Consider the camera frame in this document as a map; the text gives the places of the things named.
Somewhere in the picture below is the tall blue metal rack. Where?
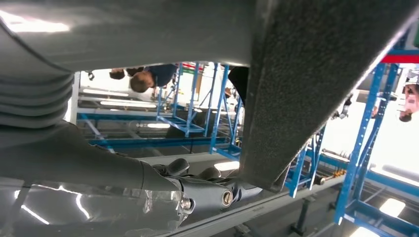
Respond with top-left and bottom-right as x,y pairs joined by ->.
209,65 -> 245,162
333,31 -> 419,237
284,125 -> 328,199
156,63 -> 219,138

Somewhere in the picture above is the person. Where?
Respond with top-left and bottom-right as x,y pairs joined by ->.
108,67 -> 145,81
227,66 -> 250,107
129,64 -> 179,94
397,70 -> 419,123

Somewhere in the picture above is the long blue metal rack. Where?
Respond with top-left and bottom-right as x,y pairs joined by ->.
76,112 -> 230,150

